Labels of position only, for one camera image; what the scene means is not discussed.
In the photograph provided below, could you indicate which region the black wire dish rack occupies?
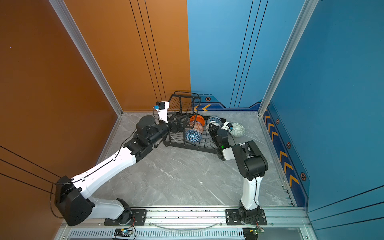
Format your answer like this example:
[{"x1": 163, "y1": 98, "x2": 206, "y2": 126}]
[{"x1": 163, "y1": 91, "x2": 233, "y2": 155}]

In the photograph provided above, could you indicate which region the blue white floral bowl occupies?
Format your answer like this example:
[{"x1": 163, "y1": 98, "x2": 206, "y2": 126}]
[{"x1": 207, "y1": 116, "x2": 223, "y2": 128}]

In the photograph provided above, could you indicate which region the dark blue geometric bowl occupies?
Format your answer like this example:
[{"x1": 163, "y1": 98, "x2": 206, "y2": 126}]
[{"x1": 185, "y1": 129, "x2": 202, "y2": 143}]

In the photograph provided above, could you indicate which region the red patterned bowl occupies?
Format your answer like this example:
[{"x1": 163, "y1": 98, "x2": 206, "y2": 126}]
[{"x1": 190, "y1": 122, "x2": 204, "y2": 134}]

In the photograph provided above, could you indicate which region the orange plastic bowl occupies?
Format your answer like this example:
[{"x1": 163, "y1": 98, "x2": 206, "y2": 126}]
[{"x1": 190, "y1": 115, "x2": 206, "y2": 127}]

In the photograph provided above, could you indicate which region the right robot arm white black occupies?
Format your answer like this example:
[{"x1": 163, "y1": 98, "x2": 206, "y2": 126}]
[{"x1": 208, "y1": 124, "x2": 269, "y2": 226}]

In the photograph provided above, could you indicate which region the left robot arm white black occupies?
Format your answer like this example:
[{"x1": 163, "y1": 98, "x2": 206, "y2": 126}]
[{"x1": 54, "y1": 113, "x2": 189, "y2": 227}]

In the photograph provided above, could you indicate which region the green white patterned bowl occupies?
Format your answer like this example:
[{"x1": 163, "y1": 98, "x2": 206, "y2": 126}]
[{"x1": 230, "y1": 123, "x2": 246, "y2": 138}]

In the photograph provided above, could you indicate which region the right circuit board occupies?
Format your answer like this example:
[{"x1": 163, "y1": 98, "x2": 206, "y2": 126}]
[{"x1": 243, "y1": 227, "x2": 265, "y2": 240}]

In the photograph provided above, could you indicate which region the left green circuit board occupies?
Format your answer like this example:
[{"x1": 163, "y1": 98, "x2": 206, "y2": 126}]
[{"x1": 113, "y1": 228, "x2": 135, "y2": 240}]

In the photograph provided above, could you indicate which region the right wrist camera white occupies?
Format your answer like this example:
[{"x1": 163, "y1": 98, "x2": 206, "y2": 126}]
[{"x1": 222, "y1": 122, "x2": 233, "y2": 133}]

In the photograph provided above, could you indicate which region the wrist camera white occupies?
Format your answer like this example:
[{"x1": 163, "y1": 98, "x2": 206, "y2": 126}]
[
  {"x1": 154, "y1": 101, "x2": 170, "y2": 123},
  {"x1": 222, "y1": 122, "x2": 233, "y2": 133}
]

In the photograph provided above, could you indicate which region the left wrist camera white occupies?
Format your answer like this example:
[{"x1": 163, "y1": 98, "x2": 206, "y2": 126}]
[{"x1": 154, "y1": 101, "x2": 170, "y2": 123}]

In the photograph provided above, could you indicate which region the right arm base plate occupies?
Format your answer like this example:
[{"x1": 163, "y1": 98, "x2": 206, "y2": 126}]
[{"x1": 225, "y1": 208, "x2": 268, "y2": 226}]

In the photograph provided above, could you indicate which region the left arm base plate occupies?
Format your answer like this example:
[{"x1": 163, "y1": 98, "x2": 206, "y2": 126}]
[{"x1": 104, "y1": 209, "x2": 147, "y2": 227}]

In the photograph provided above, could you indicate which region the aluminium front rail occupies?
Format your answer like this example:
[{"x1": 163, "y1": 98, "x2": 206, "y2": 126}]
[{"x1": 55, "y1": 207, "x2": 317, "y2": 240}]

